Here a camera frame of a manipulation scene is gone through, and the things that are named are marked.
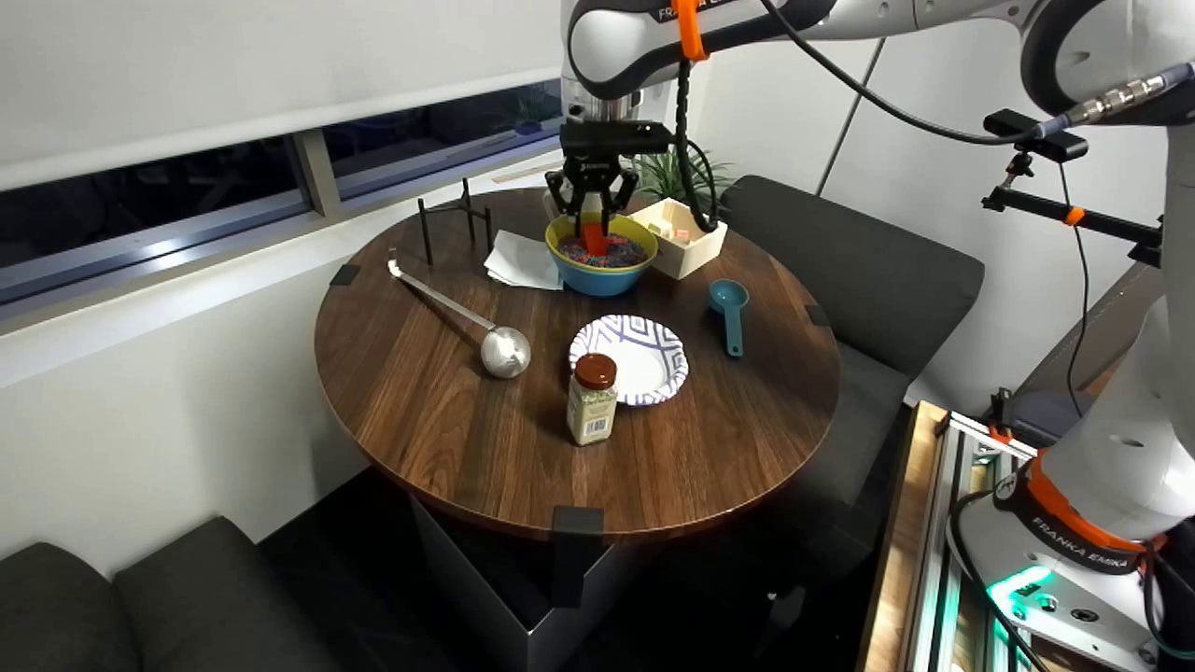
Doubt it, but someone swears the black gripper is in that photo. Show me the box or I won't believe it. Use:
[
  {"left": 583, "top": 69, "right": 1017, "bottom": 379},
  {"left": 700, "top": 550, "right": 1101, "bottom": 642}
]
[{"left": 546, "top": 147, "right": 644, "bottom": 240}]

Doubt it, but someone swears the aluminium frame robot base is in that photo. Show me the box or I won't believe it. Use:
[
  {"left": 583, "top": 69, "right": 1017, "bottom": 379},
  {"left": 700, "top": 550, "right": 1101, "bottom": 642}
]
[{"left": 854, "top": 397, "right": 1195, "bottom": 672}]

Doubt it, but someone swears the blue and yellow bowl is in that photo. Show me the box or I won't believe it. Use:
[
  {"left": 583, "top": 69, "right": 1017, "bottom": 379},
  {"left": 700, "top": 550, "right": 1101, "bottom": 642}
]
[{"left": 543, "top": 214, "right": 660, "bottom": 303}]

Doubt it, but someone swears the white paper napkin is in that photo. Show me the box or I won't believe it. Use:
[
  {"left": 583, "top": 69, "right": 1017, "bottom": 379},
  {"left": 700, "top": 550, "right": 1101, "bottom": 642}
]
[{"left": 482, "top": 229, "right": 568, "bottom": 298}]

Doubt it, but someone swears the green potted plant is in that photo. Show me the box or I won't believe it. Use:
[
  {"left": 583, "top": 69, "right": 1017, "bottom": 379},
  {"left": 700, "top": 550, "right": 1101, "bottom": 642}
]
[{"left": 648, "top": 138, "right": 736, "bottom": 214}]

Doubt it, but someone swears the white patterned paper plate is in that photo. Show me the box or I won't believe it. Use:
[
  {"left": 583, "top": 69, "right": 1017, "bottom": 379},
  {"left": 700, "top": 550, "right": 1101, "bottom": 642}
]
[{"left": 564, "top": 311, "right": 690, "bottom": 409}]

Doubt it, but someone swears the teal plastic measuring scoop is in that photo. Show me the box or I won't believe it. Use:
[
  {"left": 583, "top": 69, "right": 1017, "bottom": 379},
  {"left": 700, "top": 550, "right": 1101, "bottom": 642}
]
[{"left": 707, "top": 277, "right": 756, "bottom": 362}]

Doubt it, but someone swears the silver metal ladle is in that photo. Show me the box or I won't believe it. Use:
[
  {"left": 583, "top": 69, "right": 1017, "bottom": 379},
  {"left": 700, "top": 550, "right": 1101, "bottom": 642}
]
[{"left": 385, "top": 254, "right": 536, "bottom": 384}]

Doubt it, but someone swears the spice jar with red lid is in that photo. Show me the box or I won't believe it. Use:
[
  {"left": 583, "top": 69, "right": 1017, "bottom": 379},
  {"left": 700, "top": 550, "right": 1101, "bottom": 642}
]
[{"left": 564, "top": 351, "right": 624, "bottom": 449}]

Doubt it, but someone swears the grey sofa cushion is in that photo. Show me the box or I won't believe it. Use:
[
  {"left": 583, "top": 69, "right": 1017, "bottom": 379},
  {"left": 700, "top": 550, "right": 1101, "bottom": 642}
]
[
  {"left": 716, "top": 173, "right": 991, "bottom": 379},
  {"left": 781, "top": 341, "right": 929, "bottom": 576},
  {"left": 0, "top": 539, "right": 142, "bottom": 672},
  {"left": 110, "top": 513, "right": 359, "bottom": 672}
]

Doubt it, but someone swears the white roller blind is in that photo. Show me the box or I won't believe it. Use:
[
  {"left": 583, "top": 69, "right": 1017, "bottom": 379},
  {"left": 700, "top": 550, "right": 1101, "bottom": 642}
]
[{"left": 0, "top": 0, "right": 568, "bottom": 196}]

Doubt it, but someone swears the dark table base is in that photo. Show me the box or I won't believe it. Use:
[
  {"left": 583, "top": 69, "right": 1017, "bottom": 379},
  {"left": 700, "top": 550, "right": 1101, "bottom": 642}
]
[{"left": 405, "top": 486, "right": 653, "bottom": 672}]

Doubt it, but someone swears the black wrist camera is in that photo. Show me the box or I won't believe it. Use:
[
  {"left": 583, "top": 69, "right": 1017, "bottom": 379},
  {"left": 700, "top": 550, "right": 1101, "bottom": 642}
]
[{"left": 558, "top": 117, "right": 675, "bottom": 160}]

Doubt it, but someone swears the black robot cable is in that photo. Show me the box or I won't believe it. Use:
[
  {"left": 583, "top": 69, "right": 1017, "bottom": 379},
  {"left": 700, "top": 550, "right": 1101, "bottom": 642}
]
[{"left": 670, "top": 0, "right": 727, "bottom": 236}]

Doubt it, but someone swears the thin grey wall cable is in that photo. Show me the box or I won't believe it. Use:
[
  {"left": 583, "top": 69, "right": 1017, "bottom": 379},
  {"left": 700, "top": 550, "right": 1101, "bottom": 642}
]
[{"left": 812, "top": 32, "right": 893, "bottom": 201}]

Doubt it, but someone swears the window with white frame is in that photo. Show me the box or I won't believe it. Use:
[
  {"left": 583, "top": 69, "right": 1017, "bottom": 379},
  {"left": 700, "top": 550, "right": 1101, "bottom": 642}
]
[{"left": 0, "top": 73, "right": 568, "bottom": 312}]

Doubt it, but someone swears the black camera on stand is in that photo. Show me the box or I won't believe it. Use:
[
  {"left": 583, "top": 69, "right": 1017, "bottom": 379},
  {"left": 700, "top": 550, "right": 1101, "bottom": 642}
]
[{"left": 979, "top": 104, "right": 1096, "bottom": 169}]

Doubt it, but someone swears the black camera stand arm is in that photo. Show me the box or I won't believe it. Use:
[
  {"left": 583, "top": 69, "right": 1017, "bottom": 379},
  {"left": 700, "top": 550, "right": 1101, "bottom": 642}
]
[{"left": 979, "top": 183, "right": 1169, "bottom": 269}]

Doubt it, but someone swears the black camera cable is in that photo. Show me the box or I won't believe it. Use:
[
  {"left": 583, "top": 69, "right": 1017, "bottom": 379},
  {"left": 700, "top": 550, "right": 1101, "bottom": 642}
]
[{"left": 1053, "top": 157, "right": 1101, "bottom": 423}]

